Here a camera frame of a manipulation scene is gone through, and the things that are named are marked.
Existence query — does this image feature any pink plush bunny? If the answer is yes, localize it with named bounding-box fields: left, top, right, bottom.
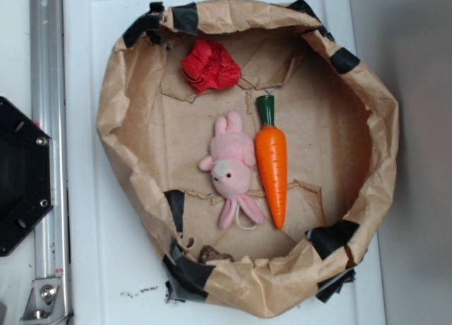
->
left=198, top=110, right=265, bottom=230

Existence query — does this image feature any orange plastic toy carrot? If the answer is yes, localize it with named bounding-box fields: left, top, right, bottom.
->
left=255, top=95, right=287, bottom=229

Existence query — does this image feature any crumpled red paper ball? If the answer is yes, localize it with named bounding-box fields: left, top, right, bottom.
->
left=180, top=39, right=241, bottom=94

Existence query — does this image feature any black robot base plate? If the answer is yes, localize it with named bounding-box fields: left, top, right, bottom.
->
left=1, top=97, right=53, bottom=257

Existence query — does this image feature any aluminium extrusion rail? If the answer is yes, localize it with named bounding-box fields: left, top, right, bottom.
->
left=30, top=0, right=73, bottom=324

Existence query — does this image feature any brown paper bag basin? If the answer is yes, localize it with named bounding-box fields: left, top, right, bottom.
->
left=97, top=0, right=399, bottom=318

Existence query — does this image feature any metal corner bracket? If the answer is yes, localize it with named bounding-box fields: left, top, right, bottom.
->
left=20, top=277, right=68, bottom=324

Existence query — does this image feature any small brown rock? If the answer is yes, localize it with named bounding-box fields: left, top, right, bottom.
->
left=198, top=245, right=235, bottom=264

